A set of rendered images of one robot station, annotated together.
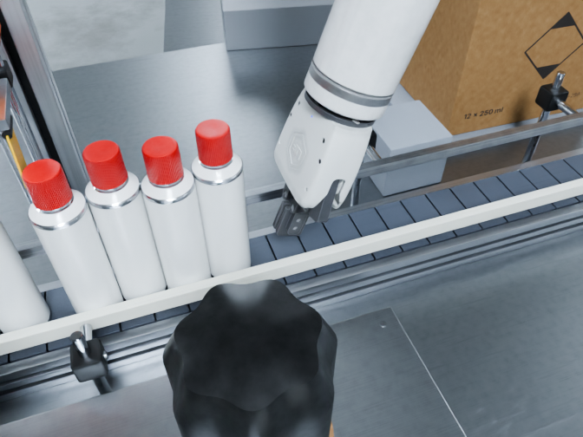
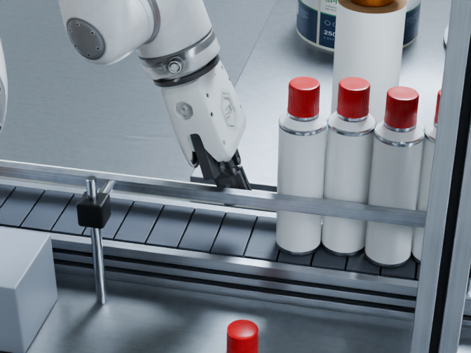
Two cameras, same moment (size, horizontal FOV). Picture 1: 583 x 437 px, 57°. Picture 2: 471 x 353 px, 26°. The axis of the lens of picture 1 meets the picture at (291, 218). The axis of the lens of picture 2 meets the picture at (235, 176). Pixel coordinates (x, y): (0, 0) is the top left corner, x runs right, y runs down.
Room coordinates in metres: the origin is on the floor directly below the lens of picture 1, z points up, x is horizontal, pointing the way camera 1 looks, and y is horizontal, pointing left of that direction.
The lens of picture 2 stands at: (1.26, 0.52, 1.56)
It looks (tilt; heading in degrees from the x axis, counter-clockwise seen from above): 32 degrees down; 212
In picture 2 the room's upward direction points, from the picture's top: straight up
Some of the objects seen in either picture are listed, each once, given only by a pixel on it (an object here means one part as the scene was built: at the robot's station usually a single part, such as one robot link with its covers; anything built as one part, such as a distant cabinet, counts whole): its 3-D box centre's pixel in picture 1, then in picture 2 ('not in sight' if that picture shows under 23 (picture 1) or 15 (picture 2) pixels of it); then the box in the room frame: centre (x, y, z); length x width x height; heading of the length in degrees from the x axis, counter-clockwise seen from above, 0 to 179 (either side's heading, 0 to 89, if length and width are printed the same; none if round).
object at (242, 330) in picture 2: not in sight; (242, 340); (0.56, 0.09, 0.85); 0.03 x 0.03 x 0.03
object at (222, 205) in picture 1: (222, 206); (301, 167); (0.41, 0.07, 0.98); 0.05 x 0.05 x 0.20
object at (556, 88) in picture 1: (552, 129); not in sight; (0.65, -0.38, 0.91); 0.07 x 0.03 x 0.17; 19
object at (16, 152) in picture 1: (16, 151); not in sight; (0.37, 0.24, 1.09); 0.03 x 0.01 x 0.06; 19
